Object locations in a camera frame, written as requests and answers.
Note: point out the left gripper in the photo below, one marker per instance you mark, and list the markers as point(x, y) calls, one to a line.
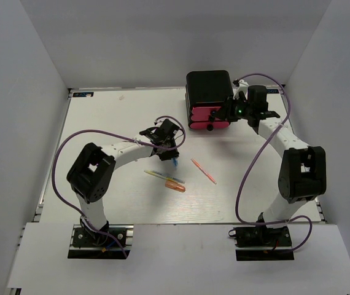
point(173, 153)

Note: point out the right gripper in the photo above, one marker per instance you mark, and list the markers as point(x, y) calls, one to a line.
point(222, 113)

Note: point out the blue correction tape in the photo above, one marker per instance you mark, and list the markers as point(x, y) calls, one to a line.
point(175, 162)

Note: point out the black pink drawer organizer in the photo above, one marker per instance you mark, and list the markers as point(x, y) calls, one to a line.
point(205, 93)

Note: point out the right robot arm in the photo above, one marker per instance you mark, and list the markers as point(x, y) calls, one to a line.
point(302, 175)

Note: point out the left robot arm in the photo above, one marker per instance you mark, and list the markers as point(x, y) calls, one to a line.
point(91, 173)

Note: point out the yellow blue pen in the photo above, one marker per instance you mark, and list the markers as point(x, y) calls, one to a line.
point(164, 176)

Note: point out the orange pink pen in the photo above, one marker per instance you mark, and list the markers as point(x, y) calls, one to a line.
point(203, 171)

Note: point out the right blue table label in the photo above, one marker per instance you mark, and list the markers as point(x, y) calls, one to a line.
point(272, 91)

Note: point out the blue table label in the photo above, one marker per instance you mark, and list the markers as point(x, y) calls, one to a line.
point(82, 94)
point(272, 91)

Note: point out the left blue table label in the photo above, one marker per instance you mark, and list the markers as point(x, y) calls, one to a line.
point(82, 94)

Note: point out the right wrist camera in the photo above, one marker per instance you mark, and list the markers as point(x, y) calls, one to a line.
point(241, 88)

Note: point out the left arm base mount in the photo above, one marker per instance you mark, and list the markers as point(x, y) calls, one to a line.
point(91, 245)

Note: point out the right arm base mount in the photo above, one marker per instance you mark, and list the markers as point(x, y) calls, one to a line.
point(262, 243)

